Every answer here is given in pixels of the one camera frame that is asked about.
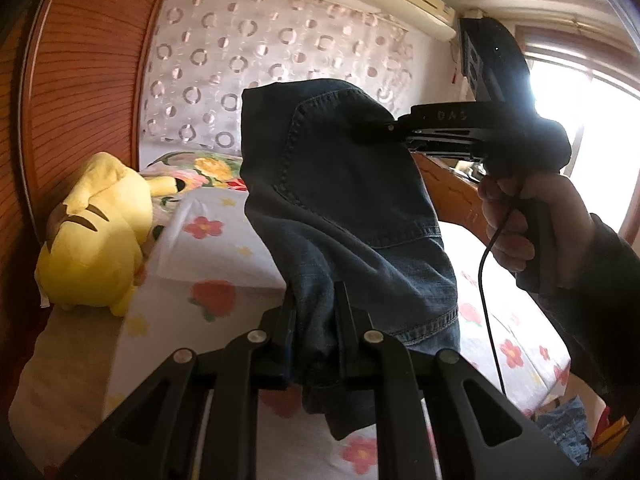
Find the dark sleeved right forearm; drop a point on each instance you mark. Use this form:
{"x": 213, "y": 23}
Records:
{"x": 598, "y": 320}

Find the white floral folded quilt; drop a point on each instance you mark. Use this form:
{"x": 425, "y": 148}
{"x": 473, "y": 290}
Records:
{"x": 202, "y": 378}

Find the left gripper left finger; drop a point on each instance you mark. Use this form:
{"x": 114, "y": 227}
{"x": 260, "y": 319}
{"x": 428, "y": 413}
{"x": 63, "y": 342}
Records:
{"x": 281, "y": 349}

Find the pink floral bed blanket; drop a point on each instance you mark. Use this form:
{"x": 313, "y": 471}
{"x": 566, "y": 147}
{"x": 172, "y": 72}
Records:
{"x": 199, "y": 169}

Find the white wall air conditioner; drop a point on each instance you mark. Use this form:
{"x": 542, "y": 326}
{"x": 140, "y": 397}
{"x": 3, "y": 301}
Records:
{"x": 433, "y": 17}

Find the circle patterned sheer curtain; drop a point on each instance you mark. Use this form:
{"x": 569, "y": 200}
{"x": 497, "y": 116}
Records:
{"x": 205, "y": 53}

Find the blue denim jeans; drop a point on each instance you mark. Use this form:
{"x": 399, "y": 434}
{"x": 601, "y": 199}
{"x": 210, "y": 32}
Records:
{"x": 335, "y": 205}

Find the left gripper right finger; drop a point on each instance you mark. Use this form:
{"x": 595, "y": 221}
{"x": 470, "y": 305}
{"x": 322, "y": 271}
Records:
{"x": 352, "y": 323}

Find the brown wooden side cabinet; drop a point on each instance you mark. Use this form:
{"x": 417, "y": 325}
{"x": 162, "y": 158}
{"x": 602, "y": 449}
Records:
{"x": 455, "y": 199}

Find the yellow Pikachu plush toy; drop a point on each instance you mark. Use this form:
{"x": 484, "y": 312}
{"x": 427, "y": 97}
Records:
{"x": 92, "y": 250}

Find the person's right hand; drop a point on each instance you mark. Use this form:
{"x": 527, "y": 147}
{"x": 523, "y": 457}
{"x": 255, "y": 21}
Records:
{"x": 572, "y": 224}

